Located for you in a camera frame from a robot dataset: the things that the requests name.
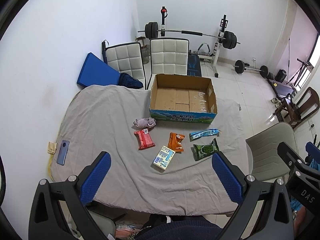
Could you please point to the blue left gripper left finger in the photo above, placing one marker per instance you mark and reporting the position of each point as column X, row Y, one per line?
column 92, row 177

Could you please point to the pink cloth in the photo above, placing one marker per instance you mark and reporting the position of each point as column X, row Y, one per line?
column 145, row 123

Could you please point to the open cardboard milk box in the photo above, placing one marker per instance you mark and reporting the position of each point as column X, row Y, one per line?
column 183, row 98

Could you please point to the blue smartphone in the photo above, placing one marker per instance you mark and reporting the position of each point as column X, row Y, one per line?
column 62, row 152

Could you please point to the white padded chair left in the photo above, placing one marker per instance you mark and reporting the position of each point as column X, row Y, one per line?
column 125, row 58

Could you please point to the white padded chair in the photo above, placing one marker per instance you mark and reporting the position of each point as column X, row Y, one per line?
column 125, row 58
column 168, row 56

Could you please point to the orange snack packet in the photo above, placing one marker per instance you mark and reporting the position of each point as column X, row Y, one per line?
column 175, row 142

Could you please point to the white weight bench rack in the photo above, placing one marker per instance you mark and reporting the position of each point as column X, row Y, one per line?
column 212, row 56

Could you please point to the barbell on rack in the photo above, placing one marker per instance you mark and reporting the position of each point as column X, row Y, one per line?
column 228, row 39

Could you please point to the white padded chair right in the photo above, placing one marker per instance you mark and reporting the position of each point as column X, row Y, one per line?
column 168, row 56

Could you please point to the beige tape piece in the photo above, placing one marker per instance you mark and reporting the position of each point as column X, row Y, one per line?
column 51, row 149

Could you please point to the black blue bench pad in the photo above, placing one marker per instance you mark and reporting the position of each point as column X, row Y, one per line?
column 194, row 68

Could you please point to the black speaker box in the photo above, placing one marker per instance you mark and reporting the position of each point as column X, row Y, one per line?
column 281, row 75

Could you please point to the light blue snack bar packet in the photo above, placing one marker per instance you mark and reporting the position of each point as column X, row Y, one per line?
column 205, row 133

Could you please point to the dark blue clothing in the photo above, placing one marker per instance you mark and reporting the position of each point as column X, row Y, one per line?
column 128, row 81

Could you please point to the green snack packet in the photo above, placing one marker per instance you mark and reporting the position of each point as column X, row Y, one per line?
column 203, row 151

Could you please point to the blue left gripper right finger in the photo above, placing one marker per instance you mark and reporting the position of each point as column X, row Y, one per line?
column 230, row 176

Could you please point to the dark wooden chair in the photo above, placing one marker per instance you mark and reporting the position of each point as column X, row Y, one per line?
column 298, row 112

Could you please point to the beige plastic chair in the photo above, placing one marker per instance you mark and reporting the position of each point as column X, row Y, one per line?
column 264, row 162

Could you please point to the floor barbell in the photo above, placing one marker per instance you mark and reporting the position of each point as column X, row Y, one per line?
column 240, row 67

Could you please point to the red snack packet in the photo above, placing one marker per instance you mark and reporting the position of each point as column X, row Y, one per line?
column 144, row 139

